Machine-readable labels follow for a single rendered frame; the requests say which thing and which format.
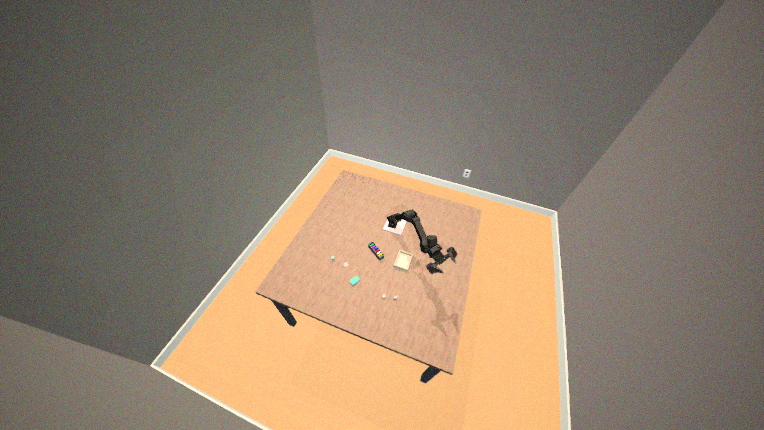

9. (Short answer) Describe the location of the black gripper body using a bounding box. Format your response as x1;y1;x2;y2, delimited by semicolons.
426;247;458;274

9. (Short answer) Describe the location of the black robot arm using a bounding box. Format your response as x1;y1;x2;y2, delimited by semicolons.
387;209;443;260

